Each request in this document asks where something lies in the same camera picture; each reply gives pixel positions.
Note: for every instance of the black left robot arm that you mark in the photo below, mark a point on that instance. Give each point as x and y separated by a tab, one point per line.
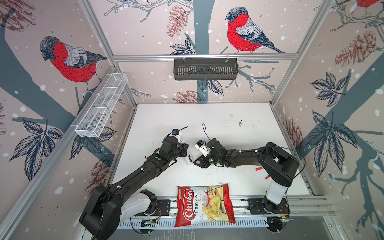
108	206

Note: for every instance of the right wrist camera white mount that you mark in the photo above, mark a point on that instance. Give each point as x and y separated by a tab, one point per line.
201	146

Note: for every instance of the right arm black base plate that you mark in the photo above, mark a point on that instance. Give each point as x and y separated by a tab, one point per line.
262	206

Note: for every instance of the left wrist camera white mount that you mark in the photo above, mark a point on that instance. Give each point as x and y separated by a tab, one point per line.
177	134

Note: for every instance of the white remote control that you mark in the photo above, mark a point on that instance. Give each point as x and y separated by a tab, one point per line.
190	159

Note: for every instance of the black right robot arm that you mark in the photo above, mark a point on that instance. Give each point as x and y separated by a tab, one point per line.
280	165

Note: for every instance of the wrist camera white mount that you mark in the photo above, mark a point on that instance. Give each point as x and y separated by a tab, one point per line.
201	146
177	134

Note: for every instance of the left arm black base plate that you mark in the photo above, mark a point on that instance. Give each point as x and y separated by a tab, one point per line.
160	208

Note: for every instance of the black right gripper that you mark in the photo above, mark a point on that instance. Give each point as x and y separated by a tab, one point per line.
203	161

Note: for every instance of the white mesh wire basket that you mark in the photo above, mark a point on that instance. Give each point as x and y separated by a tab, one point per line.
99	112

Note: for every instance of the black hanging wire basket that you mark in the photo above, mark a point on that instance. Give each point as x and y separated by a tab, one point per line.
205	69

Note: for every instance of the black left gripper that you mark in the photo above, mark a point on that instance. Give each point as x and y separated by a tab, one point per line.
184	149

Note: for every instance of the red Chuba cassava chips bag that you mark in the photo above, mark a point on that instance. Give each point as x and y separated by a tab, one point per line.
200	205

